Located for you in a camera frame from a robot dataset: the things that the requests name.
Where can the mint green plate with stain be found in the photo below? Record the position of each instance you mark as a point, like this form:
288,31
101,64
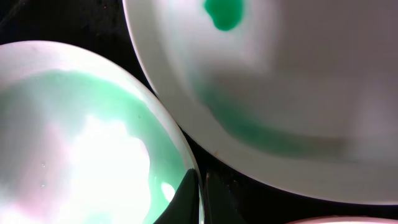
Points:
83,141

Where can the pale green back plate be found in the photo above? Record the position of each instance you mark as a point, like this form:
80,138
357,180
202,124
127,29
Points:
345,220

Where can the white plate with green stain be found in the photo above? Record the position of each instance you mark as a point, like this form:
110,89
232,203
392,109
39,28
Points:
299,95

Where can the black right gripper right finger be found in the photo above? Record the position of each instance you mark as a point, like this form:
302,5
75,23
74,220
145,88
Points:
218,205

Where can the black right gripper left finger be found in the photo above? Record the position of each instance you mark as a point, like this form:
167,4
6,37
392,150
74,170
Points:
184,207

